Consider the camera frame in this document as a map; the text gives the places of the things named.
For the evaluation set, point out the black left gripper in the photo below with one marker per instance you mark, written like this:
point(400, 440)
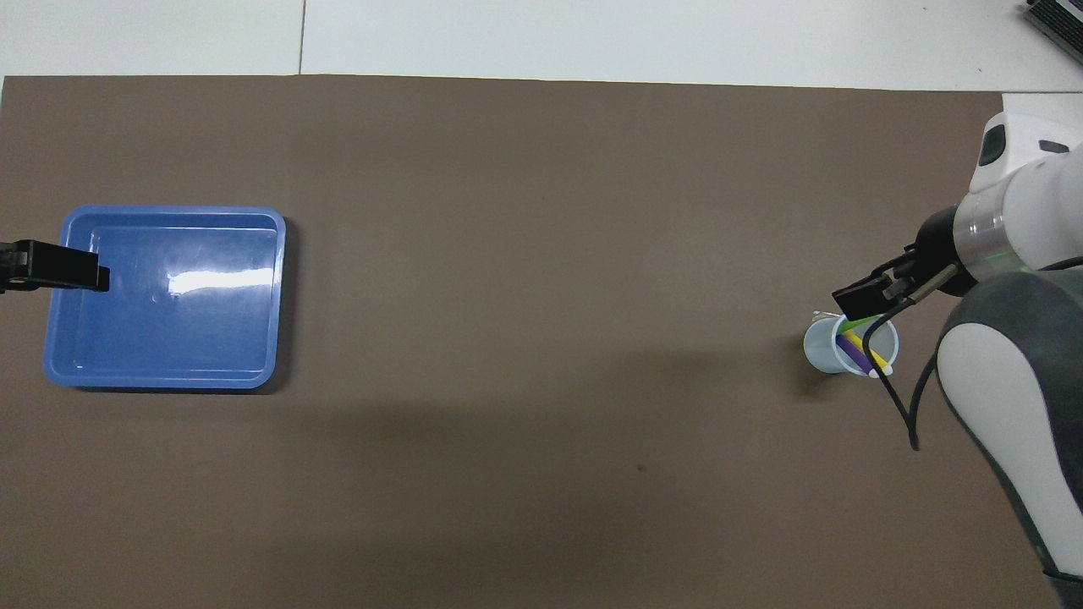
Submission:
point(7, 266)

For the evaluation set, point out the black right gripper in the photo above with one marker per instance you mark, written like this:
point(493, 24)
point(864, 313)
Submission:
point(939, 249)

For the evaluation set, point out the green pen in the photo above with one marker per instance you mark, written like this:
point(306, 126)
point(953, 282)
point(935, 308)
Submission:
point(856, 326)

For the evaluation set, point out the yellow pen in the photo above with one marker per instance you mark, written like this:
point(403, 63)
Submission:
point(867, 348)

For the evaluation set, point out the purple pen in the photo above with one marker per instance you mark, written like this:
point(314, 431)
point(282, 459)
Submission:
point(853, 352)

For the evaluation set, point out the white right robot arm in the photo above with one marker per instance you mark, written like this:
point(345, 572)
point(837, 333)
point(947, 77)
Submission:
point(1015, 381)

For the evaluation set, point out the translucent plastic cup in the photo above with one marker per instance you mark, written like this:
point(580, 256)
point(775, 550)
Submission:
point(819, 347)

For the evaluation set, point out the blue plastic tray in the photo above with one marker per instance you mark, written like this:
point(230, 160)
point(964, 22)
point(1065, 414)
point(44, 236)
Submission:
point(169, 338)

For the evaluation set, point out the grey ribbed device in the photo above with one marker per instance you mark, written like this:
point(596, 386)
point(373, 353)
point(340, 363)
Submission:
point(1058, 25)

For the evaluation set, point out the brown table mat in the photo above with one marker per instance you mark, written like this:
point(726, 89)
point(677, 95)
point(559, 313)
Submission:
point(541, 254)

